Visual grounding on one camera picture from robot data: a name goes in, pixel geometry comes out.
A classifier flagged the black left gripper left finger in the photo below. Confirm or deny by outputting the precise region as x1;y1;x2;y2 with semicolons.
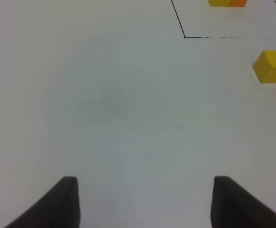
7;176;80;228

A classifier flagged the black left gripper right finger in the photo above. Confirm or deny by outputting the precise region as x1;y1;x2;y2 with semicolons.
210;176;276;228

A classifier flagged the orange template cube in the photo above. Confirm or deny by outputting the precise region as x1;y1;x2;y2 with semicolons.
229;0;247;7

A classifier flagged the yellow template cube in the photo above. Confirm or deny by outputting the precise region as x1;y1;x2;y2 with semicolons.
208;0;230;7

